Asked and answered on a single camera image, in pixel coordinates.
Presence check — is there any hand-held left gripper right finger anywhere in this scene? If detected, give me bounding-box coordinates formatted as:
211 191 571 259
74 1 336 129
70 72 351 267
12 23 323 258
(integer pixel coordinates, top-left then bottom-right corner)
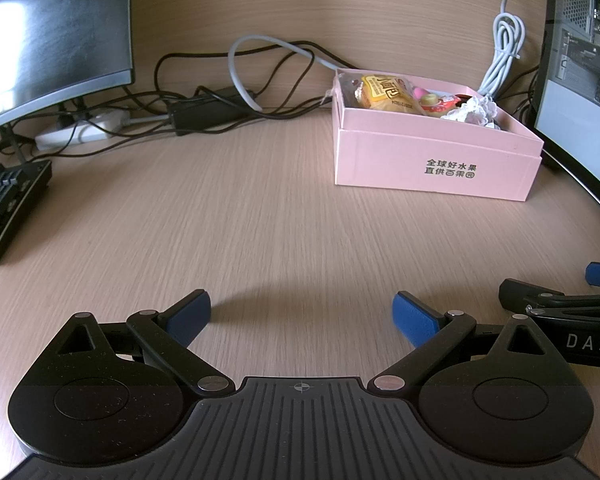
367 291 553 401

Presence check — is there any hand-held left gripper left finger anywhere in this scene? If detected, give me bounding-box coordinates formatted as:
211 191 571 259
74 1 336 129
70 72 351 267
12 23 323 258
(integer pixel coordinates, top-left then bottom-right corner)
50 289 233 401

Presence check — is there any pink cardboard box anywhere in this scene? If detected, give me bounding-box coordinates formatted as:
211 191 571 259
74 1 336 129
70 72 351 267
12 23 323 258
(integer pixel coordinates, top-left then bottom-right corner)
331 70 545 203

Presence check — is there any white pink frilly scrunchie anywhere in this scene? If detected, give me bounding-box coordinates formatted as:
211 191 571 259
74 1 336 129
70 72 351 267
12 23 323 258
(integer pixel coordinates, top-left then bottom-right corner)
440 95 500 128

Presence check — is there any tape roll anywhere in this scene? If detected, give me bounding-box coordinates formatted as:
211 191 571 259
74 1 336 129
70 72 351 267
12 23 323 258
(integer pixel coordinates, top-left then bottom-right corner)
412 87 460 118

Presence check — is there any yellow bread snack packet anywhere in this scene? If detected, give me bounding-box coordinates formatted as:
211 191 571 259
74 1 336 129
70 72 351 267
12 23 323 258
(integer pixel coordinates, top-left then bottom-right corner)
352 75 421 116

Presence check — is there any black power adapter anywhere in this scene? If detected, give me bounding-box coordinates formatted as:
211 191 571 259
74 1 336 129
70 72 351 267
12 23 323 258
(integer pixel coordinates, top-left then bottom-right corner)
167 87 255 137

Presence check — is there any black keyboard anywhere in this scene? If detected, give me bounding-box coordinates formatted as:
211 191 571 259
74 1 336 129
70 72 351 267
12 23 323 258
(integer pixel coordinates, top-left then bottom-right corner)
0 159 53 266

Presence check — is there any white power strip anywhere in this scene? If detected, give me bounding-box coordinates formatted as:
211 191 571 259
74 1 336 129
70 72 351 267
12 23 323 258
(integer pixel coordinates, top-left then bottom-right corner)
35 112 131 152

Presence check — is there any black monitor stand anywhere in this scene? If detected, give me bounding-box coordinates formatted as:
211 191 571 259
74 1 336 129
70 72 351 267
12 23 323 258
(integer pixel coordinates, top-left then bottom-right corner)
0 100 88 161

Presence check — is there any dark curved monitor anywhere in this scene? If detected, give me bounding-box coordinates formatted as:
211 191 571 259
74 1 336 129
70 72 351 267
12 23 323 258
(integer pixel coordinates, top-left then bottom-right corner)
0 0 135 136

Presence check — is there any white coiled cable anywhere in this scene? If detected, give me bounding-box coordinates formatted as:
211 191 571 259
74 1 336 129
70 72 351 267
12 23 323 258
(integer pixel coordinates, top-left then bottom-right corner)
477 0 526 101

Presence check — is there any black cable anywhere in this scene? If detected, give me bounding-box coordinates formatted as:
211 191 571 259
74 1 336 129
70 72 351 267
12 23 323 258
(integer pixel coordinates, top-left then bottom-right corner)
153 40 315 121

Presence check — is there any grey cable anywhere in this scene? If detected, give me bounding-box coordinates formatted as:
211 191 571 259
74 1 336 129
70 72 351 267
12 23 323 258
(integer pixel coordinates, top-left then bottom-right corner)
228 34 341 111

